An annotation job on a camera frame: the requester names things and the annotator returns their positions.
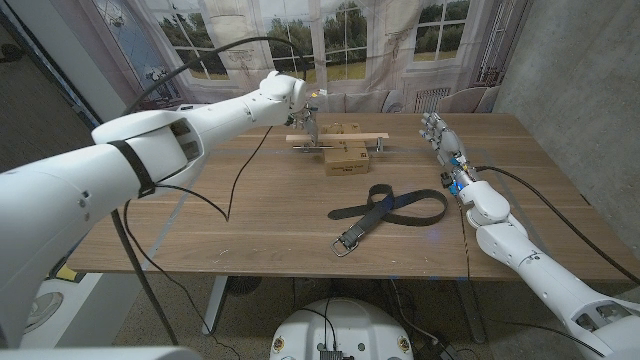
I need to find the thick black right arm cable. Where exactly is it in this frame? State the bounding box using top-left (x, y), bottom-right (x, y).
top-left (473, 165), bottom-right (640, 287)

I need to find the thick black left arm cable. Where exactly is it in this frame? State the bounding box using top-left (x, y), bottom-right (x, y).
top-left (119, 35), bottom-right (309, 117)

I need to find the white table leg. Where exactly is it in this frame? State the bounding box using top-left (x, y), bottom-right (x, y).
top-left (201, 275), bottom-right (230, 337)

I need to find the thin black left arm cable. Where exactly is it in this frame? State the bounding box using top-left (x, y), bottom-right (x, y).
top-left (121, 124), bottom-right (275, 360)

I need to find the black leather belt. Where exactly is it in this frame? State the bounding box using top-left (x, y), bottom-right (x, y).
top-left (327, 183), bottom-right (450, 259)

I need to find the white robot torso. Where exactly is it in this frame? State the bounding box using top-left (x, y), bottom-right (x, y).
top-left (269, 297), bottom-right (416, 360)

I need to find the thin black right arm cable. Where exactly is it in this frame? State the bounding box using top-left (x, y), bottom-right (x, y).
top-left (455, 197), bottom-right (474, 280)

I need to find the printed window backdrop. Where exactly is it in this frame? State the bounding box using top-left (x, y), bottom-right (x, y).
top-left (49, 0), bottom-right (532, 115)

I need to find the brown cardboard packing box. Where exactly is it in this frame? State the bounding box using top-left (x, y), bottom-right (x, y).
top-left (319, 122), bottom-right (372, 178)

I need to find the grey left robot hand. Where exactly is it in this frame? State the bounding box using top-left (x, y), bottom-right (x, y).
top-left (287, 102), bottom-right (322, 149)

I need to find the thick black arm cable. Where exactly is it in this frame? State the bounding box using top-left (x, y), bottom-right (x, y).
top-left (473, 165), bottom-right (640, 287)
top-left (119, 35), bottom-right (309, 117)

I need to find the black power adapter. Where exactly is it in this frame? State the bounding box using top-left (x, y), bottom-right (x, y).
top-left (413, 339), bottom-right (457, 360)

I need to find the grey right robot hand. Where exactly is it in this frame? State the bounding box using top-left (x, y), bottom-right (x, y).
top-left (418, 111), bottom-right (469, 170)

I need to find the black round floor fan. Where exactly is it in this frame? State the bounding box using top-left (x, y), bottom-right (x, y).
top-left (226, 275), bottom-right (264, 298)

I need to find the grey table leg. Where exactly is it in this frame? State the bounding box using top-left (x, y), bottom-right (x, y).
top-left (453, 279), bottom-right (488, 345)

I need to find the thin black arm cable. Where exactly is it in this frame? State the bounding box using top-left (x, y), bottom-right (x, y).
top-left (455, 197), bottom-right (474, 280)
top-left (121, 124), bottom-right (275, 360)

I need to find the wooden hanger with metal clips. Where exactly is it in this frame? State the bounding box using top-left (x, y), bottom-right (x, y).
top-left (285, 131), bottom-right (391, 154)

